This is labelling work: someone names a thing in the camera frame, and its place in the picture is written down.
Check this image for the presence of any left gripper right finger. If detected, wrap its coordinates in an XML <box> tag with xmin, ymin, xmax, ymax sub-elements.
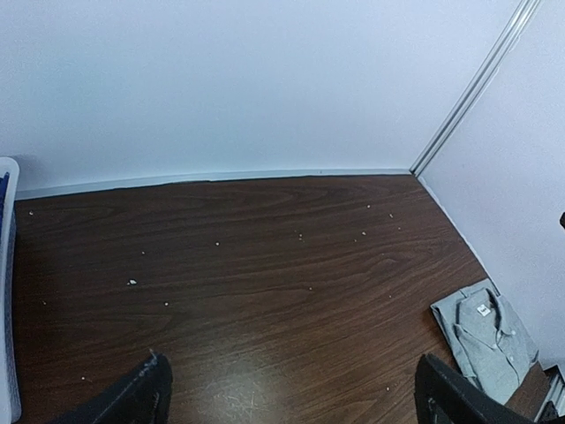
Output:
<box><xmin>414</xmin><ymin>354</ymin><xmax>532</xmax><ymax>423</ymax></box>

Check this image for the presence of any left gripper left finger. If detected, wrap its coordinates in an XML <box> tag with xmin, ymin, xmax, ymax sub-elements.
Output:
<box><xmin>52</xmin><ymin>352</ymin><xmax>172</xmax><ymax>423</ymax></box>

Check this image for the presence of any grey long sleeve shirt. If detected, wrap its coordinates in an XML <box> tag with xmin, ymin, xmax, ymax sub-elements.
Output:
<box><xmin>431</xmin><ymin>278</ymin><xmax>539</xmax><ymax>405</ymax></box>

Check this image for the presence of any white plastic basket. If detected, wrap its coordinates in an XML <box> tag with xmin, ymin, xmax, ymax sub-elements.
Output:
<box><xmin>1</xmin><ymin>157</ymin><xmax>22</xmax><ymax>423</ymax></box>

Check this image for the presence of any aluminium front rail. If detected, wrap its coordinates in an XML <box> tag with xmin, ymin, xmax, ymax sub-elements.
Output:
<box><xmin>534</xmin><ymin>363</ymin><xmax>564</xmax><ymax>423</ymax></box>

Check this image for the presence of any right aluminium corner post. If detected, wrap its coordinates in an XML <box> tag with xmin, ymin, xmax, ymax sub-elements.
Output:
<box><xmin>410</xmin><ymin>0</ymin><xmax>543</xmax><ymax>178</ymax></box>

